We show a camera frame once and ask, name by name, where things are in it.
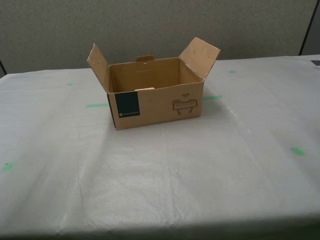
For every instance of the green tape strip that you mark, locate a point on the green tape strip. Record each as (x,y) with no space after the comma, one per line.
(212,97)
(97,105)

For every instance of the grey fabric partition panel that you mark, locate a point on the grey fabric partition panel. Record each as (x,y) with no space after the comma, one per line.
(150,25)

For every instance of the dark flat object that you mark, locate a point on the dark flat object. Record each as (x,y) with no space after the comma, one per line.
(315,63)

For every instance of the brown cardboard box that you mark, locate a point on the brown cardboard box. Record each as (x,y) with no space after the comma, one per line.
(160,110)

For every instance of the light wooden block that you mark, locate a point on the light wooden block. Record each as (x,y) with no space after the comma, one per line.
(145,88)

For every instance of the dark partition post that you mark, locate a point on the dark partition post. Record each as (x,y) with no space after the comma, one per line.
(308,27)
(2,66)

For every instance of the white plastic table cover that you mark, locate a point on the white plastic table cover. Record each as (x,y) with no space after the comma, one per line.
(160,187)

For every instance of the small green tape piece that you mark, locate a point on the small green tape piece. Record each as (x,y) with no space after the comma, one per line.
(232,71)
(298,151)
(7,167)
(70,84)

